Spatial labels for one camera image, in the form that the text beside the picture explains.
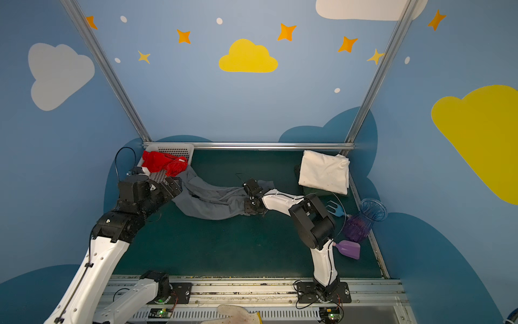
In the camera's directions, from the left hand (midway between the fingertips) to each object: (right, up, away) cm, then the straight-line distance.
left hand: (175, 184), depth 72 cm
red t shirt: (-13, +8, +27) cm, 31 cm away
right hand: (+26, -12, +26) cm, 39 cm away
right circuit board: (+56, -47, 0) cm, 73 cm away
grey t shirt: (+7, -10, +27) cm, 30 cm away
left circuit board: (-5, -46, 0) cm, 47 cm away
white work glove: (+22, -46, -2) cm, 51 cm away
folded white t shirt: (+65, +5, +33) cm, 73 cm away
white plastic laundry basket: (-19, +17, +43) cm, 50 cm away
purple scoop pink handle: (+69, -28, +13) cm, 75 cm away
